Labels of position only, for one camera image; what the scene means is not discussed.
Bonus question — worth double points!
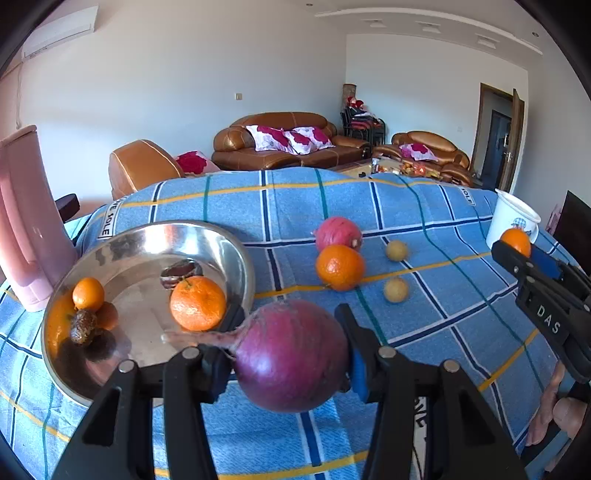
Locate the brown leather single sofa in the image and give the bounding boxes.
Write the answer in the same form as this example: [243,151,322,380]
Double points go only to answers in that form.
[392,131,472,185]

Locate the white cartoon print cup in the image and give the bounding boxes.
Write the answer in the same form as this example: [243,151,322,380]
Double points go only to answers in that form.
[486,188,542,250]

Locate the tan leather armchair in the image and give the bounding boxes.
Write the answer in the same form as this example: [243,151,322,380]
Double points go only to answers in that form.
[108,139,186,200]

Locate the stainless steel bowl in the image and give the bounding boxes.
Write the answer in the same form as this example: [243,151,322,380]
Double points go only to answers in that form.
[41,220,257,408]

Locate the large orange mandarin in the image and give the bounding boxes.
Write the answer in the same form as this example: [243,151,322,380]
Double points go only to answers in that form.
[169,275,228,332]
[315,244,366,292]

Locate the blue plaid blanket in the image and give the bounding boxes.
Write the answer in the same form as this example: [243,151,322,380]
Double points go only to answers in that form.
[0,167,587,480]

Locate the pink red onion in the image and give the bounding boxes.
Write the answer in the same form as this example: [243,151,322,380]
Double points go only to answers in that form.
[314,216,364,254]

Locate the pile of snacks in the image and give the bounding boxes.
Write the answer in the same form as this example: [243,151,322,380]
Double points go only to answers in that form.
[369,157,444,178]

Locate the pink electric kettle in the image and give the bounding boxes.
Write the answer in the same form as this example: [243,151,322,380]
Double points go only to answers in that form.
[0,124,78,313]

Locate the stacked dark chairs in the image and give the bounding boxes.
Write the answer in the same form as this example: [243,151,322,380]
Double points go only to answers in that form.
[341,104,386,146]

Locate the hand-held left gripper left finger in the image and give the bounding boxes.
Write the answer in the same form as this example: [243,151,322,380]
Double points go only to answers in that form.
[50,302,246,480]

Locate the white air conditioner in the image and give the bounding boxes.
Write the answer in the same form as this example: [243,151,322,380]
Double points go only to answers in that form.
[22,6,100,59]

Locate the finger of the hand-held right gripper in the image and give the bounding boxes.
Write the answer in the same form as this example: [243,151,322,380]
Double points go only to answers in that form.
[491,240,591,383]
[531,249,591,313]

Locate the dark furniture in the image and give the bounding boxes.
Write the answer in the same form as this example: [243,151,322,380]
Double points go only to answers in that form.
[551,190,591,266]

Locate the small orange mandarin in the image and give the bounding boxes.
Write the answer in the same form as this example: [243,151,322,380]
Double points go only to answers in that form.
[95,301,119,332]
[72,277,105,311]
[500,228,533,258]

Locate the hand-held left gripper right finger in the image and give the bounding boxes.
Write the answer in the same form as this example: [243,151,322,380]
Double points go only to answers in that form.
[334,302,528,480]

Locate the coffee table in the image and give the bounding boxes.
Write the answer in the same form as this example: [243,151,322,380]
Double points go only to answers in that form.
[330,157,446,178]

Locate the white red floral pillow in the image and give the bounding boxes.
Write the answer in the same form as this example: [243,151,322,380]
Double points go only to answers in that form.
[246,124,296,153]
[283,127,335,155]
[399,143,439,162]

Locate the brown wrinkled fruit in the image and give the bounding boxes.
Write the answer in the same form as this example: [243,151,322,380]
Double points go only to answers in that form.
[69,309,99,346]

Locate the person's right hand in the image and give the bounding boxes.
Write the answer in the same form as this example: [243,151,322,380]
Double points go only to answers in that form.
[525,360,586,448]

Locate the dark red onion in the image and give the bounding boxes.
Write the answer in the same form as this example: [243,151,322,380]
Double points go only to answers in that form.
[161,299,350,414]

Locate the wooden door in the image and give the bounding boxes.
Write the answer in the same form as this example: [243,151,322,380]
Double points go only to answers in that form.
[472,83,526,192]

